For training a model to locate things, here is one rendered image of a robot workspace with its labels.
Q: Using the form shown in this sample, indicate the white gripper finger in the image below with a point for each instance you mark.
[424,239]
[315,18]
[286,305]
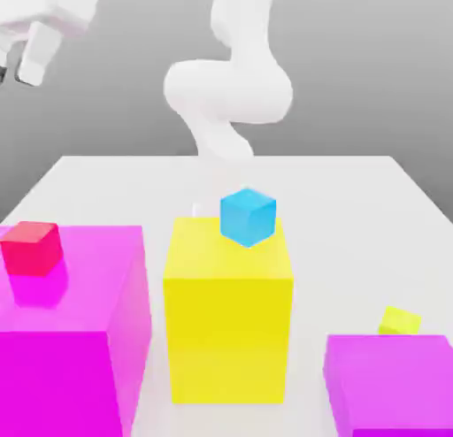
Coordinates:
[37,56]
[2,70]

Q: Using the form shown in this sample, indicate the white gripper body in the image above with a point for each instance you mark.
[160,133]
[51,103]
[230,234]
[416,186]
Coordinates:
[46,1]

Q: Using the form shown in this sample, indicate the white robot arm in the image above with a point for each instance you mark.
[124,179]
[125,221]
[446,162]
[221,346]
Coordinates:
[230,93]

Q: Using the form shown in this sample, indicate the small red cube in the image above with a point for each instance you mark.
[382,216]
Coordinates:
[30,253]

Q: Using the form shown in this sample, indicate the small blue cube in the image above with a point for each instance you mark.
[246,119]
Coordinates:
[247,217]

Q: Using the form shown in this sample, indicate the small yellow-green cube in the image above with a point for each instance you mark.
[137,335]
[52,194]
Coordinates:
[400,322]

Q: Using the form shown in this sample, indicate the large magenta box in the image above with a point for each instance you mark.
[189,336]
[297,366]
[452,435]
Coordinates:
[70,338]

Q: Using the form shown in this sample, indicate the large yellow box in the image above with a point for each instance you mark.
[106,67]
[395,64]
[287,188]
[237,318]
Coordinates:
[226,320]

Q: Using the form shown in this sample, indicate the large violet box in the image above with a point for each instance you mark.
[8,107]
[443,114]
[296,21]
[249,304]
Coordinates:
[393,380]

